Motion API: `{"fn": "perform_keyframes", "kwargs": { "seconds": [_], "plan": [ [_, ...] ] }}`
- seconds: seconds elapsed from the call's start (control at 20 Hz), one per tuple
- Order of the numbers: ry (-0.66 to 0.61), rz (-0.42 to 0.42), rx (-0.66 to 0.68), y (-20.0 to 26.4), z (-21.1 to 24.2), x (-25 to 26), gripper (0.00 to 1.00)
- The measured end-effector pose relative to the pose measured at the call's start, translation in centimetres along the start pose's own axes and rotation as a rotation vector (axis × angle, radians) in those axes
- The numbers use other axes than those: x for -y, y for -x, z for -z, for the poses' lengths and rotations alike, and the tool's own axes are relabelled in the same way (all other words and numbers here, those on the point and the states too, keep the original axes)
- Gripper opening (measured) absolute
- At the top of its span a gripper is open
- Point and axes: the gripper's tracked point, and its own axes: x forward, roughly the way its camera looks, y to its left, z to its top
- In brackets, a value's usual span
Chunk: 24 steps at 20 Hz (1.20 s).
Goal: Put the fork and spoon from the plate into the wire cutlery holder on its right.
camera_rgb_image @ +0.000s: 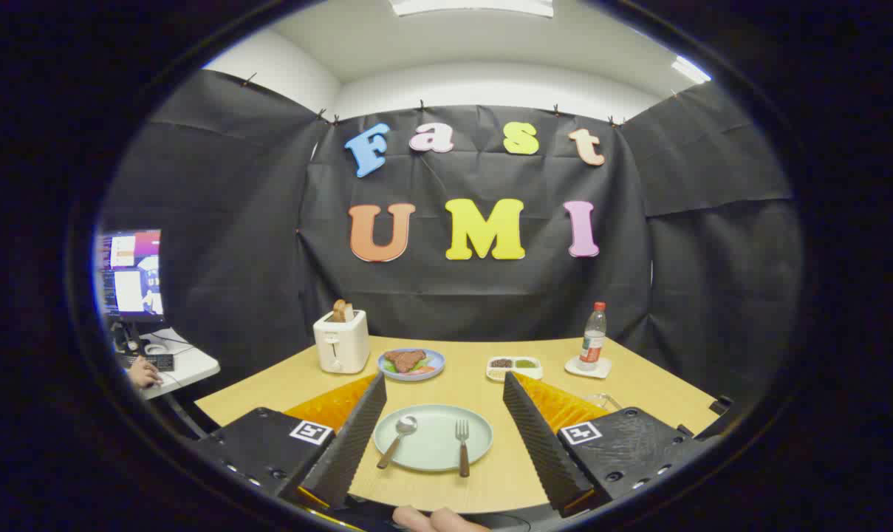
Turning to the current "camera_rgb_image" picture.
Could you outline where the small ceiling light panel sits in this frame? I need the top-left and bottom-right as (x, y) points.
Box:
(671, 55), (713, 84)

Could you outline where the black backdrop cloth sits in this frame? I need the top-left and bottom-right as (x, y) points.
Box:
(99, 69), (805, 415)

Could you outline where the brown steak piece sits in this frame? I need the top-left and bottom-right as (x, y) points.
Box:
(384, 349), (428, 374)

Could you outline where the blue plate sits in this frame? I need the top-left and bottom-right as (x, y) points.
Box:
(377, 348), (446, 382)

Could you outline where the clear bottle with red cap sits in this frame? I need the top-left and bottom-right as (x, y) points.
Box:
(577, 301), (608, 372)

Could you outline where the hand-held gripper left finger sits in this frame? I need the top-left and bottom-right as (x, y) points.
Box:
(191, 372), (388, 511)

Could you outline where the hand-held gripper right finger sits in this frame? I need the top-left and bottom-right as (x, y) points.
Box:
(502, 372), (713, 518)

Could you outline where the light green plate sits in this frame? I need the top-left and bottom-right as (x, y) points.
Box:
(373, 404), (493, 473)

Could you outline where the metal spoon with wooden handle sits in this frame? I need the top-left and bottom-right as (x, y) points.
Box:
(376, 415), (419, 471)

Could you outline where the computer monitor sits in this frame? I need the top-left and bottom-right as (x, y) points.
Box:
(95, 229), (165, 322)

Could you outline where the white toaster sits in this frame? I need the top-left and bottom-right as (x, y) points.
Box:
(312, 309), (371, 375)

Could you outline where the white side desk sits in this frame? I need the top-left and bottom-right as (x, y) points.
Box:
(114, 327), (221, 400)

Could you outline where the white divided dish with grains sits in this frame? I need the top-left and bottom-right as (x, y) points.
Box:
(486, 356), (544, 383)

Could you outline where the long ceiling light panel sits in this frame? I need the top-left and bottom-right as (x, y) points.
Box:
(387, 0), (555, 18)

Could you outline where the black keyboard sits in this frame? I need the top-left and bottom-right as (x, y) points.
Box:
(117, 353), (175, 372)

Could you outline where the white square coaster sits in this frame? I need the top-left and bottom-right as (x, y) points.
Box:
(564, 356), (612, 380)

